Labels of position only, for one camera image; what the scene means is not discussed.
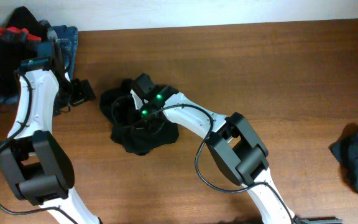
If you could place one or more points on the black garment with red trim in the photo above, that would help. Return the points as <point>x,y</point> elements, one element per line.
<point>2,62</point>

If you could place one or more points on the folded blue denim jeans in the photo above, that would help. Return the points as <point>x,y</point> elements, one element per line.
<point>67,38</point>

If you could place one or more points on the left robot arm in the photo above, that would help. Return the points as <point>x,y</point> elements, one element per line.
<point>34,165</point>

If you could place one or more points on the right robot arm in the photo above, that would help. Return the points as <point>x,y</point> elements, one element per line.
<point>237,150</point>

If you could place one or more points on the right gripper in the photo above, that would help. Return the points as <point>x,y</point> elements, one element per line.
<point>144,123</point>

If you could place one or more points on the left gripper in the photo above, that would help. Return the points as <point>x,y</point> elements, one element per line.
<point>83,91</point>

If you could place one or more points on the black t-shirt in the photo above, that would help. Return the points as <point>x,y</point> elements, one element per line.
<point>119,108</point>

